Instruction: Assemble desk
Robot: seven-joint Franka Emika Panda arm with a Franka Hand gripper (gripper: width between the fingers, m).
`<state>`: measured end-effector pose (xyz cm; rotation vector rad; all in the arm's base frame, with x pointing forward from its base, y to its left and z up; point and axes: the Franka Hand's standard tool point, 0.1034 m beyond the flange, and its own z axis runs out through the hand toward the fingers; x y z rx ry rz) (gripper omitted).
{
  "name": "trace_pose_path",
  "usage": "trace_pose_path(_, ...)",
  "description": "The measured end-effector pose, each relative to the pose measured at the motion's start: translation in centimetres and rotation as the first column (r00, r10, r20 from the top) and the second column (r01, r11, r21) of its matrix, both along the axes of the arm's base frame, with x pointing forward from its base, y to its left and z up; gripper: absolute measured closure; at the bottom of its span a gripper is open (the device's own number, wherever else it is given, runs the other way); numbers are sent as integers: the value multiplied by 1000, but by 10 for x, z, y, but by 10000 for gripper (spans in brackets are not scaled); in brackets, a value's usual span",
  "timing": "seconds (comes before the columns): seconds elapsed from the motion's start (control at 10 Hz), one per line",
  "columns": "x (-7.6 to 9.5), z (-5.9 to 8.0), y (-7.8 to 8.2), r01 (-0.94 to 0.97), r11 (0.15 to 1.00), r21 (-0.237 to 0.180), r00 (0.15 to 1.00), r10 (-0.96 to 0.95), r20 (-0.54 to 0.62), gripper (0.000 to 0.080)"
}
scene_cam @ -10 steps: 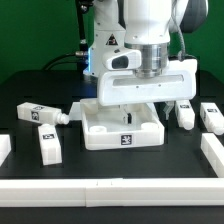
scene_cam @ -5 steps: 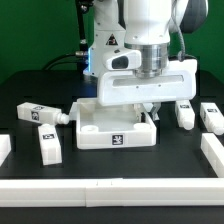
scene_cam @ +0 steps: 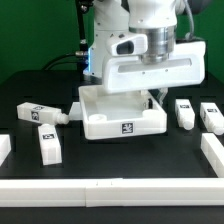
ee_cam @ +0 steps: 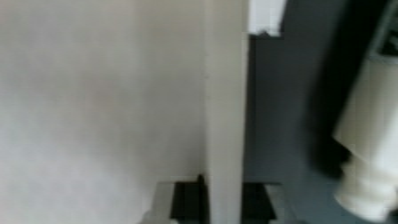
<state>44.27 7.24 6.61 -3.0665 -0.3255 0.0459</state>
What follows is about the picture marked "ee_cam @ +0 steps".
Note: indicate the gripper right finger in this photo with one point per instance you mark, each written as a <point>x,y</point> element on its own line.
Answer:
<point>283,210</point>

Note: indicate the white desk top tray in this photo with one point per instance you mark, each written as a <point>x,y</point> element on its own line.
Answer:
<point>121,107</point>

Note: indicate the white leg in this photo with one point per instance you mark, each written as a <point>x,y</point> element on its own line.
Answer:
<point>367,133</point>

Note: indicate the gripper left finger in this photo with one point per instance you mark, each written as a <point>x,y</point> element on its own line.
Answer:
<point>160,203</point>

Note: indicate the white marker plate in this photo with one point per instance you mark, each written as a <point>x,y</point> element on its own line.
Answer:
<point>265,16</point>

